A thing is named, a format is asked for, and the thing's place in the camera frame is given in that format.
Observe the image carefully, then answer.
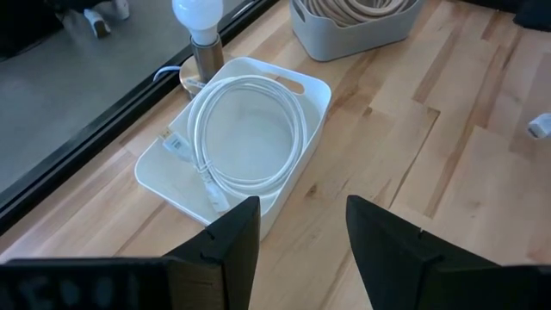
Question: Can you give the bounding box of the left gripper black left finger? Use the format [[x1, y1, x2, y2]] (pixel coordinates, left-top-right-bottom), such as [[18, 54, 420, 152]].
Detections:
[[165, 196, 261, 310]]

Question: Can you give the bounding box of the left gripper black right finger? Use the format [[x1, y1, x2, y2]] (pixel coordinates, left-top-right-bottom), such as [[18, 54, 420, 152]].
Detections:
[[346, 195, 497, 310]]

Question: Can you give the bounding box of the white HDMI cable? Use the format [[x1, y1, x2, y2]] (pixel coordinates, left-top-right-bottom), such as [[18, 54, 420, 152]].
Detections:
[[526, 112, 551, 140], [158, 74, 309, 214]]

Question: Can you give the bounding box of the white plastic bin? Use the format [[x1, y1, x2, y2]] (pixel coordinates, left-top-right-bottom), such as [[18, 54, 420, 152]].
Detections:
[[133, 56, 333, 240]]

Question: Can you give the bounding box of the bare bulb lamp brass base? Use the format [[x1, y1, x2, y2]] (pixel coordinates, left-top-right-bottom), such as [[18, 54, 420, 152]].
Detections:
[[152, 0, 234, 102]]

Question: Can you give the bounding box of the grey plastic bin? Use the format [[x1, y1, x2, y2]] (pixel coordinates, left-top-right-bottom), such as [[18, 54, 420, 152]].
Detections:
[[288, 0, 428, 63]]

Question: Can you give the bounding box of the person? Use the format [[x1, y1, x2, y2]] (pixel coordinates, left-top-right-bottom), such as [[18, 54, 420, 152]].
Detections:
[[82, 0, 132, 40]]

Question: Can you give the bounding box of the black aluminium table frame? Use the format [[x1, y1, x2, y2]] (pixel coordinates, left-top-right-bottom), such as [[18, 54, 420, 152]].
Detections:
[[0, 0, 282, 236]]

